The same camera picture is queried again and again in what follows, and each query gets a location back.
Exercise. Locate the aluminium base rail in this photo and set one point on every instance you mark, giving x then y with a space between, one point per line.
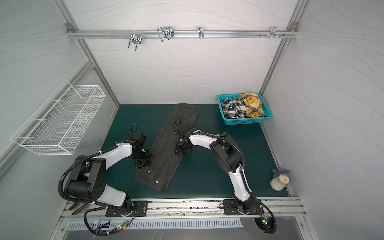
208 208

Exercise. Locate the dark grey striped shirt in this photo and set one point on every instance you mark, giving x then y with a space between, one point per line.
165 161

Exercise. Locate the small metal ring clamp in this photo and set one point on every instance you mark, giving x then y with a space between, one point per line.
201 32

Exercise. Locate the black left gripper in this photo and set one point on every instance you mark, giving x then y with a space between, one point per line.
147 162

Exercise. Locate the orange handled pliers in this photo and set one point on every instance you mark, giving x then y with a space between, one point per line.
77 207

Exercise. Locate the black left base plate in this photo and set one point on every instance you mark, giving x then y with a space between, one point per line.
138 208

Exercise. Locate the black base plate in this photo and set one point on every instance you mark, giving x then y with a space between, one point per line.
233 207
138 208

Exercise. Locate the yellow plaid shirt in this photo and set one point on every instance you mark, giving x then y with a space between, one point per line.
253 103

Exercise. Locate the white slotted cable duct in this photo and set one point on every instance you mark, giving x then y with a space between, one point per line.
153 224

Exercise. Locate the white wire basket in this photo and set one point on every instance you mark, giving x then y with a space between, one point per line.
58 125

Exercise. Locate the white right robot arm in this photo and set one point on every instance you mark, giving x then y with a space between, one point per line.
231 160

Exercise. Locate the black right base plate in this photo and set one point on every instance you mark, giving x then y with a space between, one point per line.
233 207

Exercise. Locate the white tape roll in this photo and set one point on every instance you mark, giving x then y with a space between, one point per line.
280 179

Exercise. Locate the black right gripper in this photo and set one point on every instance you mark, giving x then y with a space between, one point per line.
183 149

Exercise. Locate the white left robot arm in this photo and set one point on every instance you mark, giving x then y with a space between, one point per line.
86 180

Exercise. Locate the metal u-bolt clamp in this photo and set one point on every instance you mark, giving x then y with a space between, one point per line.
165 33
135 40

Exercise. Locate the teal plastic basket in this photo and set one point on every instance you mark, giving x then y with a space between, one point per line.
267 112

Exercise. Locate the metal u-bolt clamp left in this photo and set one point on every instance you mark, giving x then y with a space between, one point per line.
135 40

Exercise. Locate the black white plaid shirt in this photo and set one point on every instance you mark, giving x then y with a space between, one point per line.
235 109

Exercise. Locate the aluminium top rail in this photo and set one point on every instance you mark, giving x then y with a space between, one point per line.
179 34

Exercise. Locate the metal bracket clamp right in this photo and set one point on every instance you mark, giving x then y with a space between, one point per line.
273 34

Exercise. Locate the black round cooling fan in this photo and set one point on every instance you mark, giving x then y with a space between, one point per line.
267 225

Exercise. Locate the metal u-bolt clamp middle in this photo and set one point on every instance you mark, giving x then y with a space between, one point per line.
165 33

